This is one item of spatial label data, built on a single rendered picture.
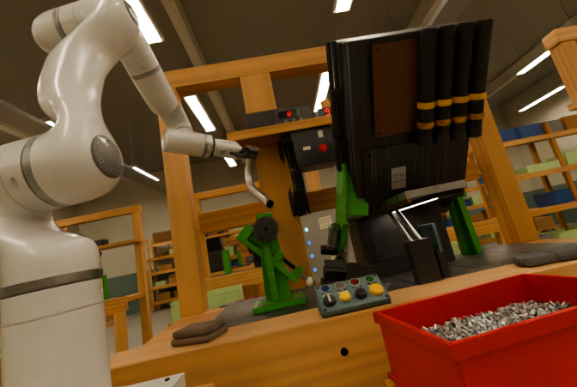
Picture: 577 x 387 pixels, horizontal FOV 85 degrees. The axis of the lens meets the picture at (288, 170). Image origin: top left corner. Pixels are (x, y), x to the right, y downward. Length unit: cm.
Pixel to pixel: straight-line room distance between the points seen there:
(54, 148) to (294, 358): 56
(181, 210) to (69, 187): 86
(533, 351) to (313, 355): 39
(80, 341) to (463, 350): 48
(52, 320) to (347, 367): 51
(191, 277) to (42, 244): 86
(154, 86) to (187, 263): 69
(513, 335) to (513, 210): 120
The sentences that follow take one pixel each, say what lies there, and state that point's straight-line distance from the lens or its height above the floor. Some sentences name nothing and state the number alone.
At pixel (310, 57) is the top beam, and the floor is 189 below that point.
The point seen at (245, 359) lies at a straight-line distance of 73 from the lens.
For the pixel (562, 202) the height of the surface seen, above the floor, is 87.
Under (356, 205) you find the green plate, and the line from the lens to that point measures 97.
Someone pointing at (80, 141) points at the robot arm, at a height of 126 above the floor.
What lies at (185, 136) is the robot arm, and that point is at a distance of 110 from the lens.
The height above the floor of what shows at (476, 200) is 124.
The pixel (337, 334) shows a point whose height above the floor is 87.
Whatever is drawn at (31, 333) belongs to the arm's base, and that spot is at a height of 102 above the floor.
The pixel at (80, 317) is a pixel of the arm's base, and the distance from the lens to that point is 55.
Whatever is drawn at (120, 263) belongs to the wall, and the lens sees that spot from 1233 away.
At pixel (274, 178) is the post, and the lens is 133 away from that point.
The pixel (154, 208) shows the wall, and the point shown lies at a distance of 1201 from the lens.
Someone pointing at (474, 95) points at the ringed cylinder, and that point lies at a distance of 98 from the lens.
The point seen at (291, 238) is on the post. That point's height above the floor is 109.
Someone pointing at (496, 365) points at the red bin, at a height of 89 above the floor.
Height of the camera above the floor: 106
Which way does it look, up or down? 13 degrees up
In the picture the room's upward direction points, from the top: 12 degrees counter-clockwise
